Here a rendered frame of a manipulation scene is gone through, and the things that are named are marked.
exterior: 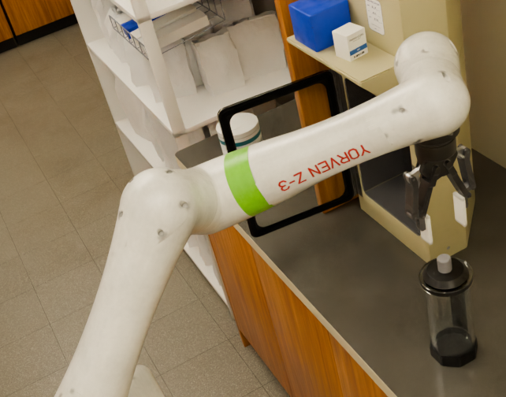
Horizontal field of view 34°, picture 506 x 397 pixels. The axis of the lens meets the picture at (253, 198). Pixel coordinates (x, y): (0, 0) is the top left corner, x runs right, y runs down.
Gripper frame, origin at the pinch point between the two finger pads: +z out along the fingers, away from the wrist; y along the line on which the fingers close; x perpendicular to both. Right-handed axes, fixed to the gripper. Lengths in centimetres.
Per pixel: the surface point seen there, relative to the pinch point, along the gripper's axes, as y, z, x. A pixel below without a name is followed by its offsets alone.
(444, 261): 1.6, 8.9, 1.2
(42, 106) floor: 29, 133, -408
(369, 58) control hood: -7.6, -20.9, -32.6
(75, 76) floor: -2, 133, -435
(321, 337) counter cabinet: 15, 55, -39
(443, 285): 3.7, 12.5, 3.3
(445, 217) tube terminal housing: -17.5, 23.5, -25.0
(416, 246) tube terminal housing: -11.7, 33.3, -30.5
